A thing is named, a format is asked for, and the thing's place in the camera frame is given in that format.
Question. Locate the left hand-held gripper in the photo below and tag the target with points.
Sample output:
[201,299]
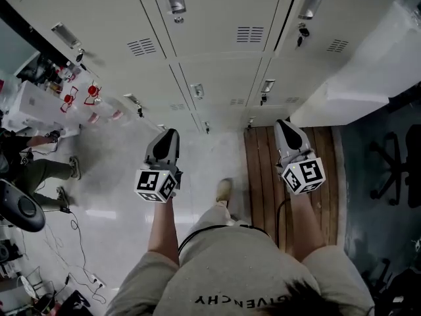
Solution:
[154,184]

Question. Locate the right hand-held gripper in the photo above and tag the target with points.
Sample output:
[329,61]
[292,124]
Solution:
[302,176]

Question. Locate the grey metal locker cabinet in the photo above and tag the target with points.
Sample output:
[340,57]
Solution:
[213,61]

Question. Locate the person's right forearm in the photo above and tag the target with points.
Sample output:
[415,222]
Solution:
[306,226]

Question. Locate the person's left forearm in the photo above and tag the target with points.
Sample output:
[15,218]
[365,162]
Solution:
[162,232]

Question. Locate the wooden plank platform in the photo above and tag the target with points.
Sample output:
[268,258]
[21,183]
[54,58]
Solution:
[263,176]

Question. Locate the person's left beige shoe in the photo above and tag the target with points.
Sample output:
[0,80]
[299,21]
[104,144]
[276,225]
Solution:
[224,189]

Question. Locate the clear water jug red cap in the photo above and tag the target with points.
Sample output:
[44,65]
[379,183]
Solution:
[105,109]
[70,102]

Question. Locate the person's light trousers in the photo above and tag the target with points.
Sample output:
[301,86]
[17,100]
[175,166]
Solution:
[213,219]

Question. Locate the large white box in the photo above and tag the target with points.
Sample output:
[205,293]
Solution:
[368,77]

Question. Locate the black key bunch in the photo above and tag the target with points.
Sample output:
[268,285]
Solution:
[303,31]
[79,57]

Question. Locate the black office chair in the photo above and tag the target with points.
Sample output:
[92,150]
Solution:
[401,170]

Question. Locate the cluster of small bottles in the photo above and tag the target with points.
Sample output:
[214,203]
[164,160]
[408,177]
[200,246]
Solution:
[65,72]

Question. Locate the person's grey t-shirt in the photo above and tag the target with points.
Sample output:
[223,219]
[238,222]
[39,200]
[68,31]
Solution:
[237,275]

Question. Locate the white foam box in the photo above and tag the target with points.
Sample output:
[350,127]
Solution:
[29,104]

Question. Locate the white power strip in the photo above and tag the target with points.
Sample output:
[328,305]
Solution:
[97,281]

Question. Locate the black oval stool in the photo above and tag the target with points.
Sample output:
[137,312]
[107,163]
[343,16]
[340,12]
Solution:
[19,209]

